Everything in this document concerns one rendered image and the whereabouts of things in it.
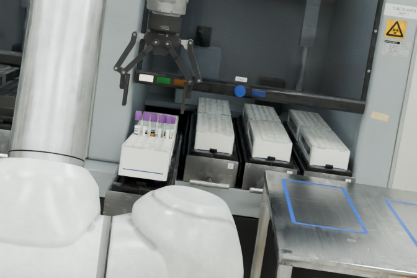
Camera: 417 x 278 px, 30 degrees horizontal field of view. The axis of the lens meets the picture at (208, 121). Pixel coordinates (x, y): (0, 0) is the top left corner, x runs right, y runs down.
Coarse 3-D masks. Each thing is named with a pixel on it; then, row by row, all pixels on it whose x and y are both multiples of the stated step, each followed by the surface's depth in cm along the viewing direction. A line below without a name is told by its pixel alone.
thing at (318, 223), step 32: (288, 192) 170; (320, 192) 174; (352, 192) 178; (384, 192) 182; (416, 192) 187; (288, 224) 147; (320, 224) 149; (352, 224) 153; (384, 224) 156; (416, 224) 159; (256, 256) 189; (288, 256) 129; (320, 256) 131; (352, 256) 133; (384, 256) 136; (416, 256) 138
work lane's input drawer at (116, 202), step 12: (180, 144) 211; (120, 180) 167; (132, 180) 168; (144, 180) 170; (168, 180) 167; (108, 192) 157; (120, 192) 157; (132, 192) 157; (144, 192) 157; (108, 204) 157; (120, 204) 157; (132, 204) 157
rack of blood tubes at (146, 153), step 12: (132, 144) 163; (144, 144) 166; (156, 144) 169; (168, 144) 173; (120, 156) 159; (132, 156) 159; (144, 156) 159; (156, 156) 159; (168, 156) 159; (120, 168) 159; (132, 168) 159; (144, 168) 159; (156, 168) 159; (168, 168) 164
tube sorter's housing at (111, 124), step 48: (144, 0) 202; (384, 0) 201; (96, 96) 205; (144, 96) 256; (192, 96) 266; (384, 96) 205; (96, 144) 207; (384, 144) 208; (240, 192) 201; (240, 240) 203
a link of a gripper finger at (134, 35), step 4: (136, 32) 172; (132, 36) 172; (136, 36) 172; (132, 40) 172; (128, 44) 172; (132, 44) 172; (128, 48) 172; (124, 52) 172; (128, 52) 172; (120, 56) 173; (124, 56) 173; (120, 60) 173; (124, 60) 173; (116, 64) 173; (120, 64) 173; (116, 68) 173
